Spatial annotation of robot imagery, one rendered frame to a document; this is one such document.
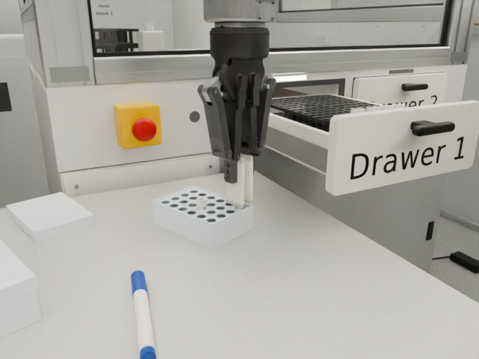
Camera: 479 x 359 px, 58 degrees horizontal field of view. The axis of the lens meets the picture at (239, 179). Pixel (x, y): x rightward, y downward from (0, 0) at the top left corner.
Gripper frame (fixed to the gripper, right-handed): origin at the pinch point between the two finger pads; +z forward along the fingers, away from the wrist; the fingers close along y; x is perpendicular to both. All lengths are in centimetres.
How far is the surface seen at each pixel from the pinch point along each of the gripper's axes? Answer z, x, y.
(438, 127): -7.2, -19.5, 19.4
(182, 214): 4.2, 4.2, -7.2
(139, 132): -3.7, 21.1, -1.3
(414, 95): -4, 1, 65
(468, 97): 15, 24, 206
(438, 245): 84, 16, 168
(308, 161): -0.7, -3.7, 11.7
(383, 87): -7, 5, 55
